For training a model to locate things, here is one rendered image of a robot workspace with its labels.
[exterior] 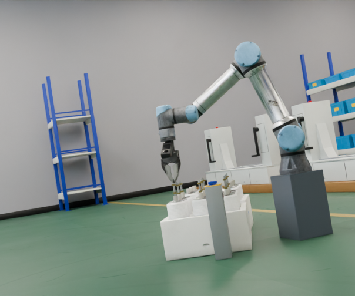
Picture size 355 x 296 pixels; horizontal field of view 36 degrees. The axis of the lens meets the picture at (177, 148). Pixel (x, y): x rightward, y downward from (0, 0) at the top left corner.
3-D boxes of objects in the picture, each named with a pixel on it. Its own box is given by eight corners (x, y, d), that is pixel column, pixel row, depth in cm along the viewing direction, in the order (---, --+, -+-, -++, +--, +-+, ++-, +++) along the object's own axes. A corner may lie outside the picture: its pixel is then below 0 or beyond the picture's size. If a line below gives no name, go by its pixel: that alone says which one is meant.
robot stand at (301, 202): (311, 231, 272) (301, 170, 273) (333, 233, 255) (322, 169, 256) (279, 238, 266) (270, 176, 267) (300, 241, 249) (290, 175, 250)
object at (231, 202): (223, 234, 258) (217, 195, 259) (243, 231, 257) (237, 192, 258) (222, 236, 249) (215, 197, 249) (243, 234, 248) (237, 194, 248)
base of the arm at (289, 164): (300, 171, 271) (297, 151, 271) (318, 170, 257) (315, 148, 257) (274, 175, 266) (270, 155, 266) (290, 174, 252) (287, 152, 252)
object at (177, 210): (190, 238, 262) (183, 200, 263) (194, 239, 253) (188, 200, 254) (170, 241, 260) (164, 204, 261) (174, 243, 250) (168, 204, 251)
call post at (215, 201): (233, 255, 239) (221, 184, 240) (232, 258, 232) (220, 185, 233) (216, 256, 240) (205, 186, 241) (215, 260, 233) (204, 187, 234)
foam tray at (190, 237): (252, 236, 283) (246, 201, 283) (252, 249, 244) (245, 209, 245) (177, 246, 288) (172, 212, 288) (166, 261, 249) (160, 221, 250)
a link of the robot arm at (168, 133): (173, 127, 255) (156, 130, 256) (174, 137, 255) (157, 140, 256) (175, 128, 262) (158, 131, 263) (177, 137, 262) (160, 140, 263)
